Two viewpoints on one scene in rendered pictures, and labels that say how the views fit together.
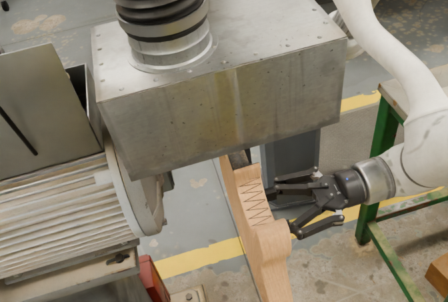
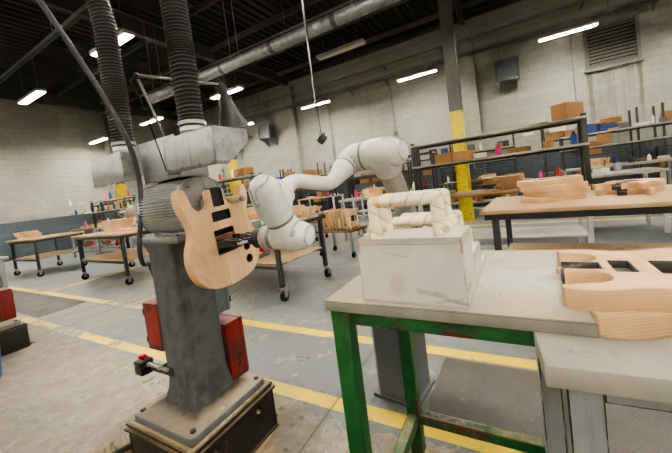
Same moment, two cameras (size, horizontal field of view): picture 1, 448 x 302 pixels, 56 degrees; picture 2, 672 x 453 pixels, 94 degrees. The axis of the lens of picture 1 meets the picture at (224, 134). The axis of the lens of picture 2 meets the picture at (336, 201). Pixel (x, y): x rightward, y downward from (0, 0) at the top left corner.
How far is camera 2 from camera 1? 134 cm
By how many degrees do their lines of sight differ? 54
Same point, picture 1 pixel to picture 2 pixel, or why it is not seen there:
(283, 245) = (175, 198)
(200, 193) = not seen: hidden behind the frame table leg
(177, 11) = (182, 117)
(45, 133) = not seen: hidden behind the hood
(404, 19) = not seen: hidden behind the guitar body
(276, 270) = (189, 234)
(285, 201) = (386, 391)
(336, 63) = (210, 135)
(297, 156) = (389, 338)
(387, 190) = (264, 235)
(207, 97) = (182, 143)
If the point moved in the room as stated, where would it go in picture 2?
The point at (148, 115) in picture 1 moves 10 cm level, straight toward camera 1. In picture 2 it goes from (170, 147) to (146, 145)
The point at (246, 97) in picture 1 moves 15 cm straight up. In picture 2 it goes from (190, 144) to (184, 105)
